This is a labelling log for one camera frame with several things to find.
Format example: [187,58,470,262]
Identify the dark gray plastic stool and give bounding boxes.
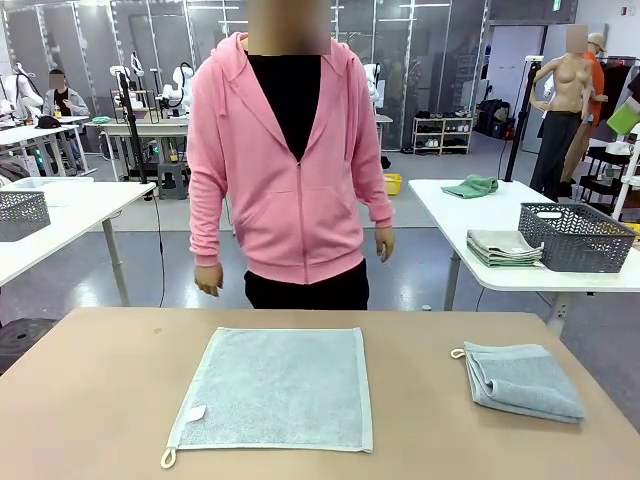
[0,318,60,375]

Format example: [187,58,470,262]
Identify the green fabric bag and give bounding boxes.
[606,97,640,135]

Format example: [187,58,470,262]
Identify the light blue towel with tag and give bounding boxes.
[159,327,375,470]

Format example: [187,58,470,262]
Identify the person's right forearm pink sleeve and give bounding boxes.
[188,189,225,266]

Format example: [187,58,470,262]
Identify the person's left forearm pink sleeve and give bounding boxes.
[355,174,396,230]

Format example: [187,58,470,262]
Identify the black tripod stand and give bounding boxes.
[109,69,151,185]

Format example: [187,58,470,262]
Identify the white background table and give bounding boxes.
[98,118,191,182]
[0,115,90,177]

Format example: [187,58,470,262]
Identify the person's right hand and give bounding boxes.
[193,260,225,297]

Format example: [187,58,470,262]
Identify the green crumpled towel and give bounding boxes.
[440,174,500,200]

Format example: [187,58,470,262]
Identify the beige mannequin in gray trousers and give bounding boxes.
[528,23,597,202]

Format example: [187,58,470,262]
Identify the beige folded towel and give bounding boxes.
[466,229,545,256]

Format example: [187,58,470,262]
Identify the black bags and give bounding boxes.
[474,98,516,140]

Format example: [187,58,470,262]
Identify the white shoe rack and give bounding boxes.
[412,115,475,155]

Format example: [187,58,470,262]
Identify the seated person in gray jacket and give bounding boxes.
[41,68,92,120]

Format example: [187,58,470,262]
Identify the pale green folded towel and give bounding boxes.
[469,247,547,270]

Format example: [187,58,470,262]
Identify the black hanging cable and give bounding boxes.
[147,192,167,307]

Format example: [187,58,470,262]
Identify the gray plastic basket with handle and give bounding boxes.
[518,202,638,274]

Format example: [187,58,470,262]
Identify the black shelf cart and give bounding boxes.
[581,142,640,224]

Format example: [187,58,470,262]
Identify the dark clothes on rack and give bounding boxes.
[597,53,640,131]

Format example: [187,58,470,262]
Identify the gray step stool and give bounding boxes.
[156,162,192,201]

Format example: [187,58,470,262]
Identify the white table with towels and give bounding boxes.
[408,178,640,342]

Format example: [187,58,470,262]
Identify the mannequin in orange shirt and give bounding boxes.
[559,32,609,185]

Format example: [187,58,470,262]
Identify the person's left hand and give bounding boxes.
[374,225,396,264]

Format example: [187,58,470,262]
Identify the black camera pole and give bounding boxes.
[503,54,545,183]

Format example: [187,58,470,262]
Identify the person in pink hoodie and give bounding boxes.
[187,0,396,310]

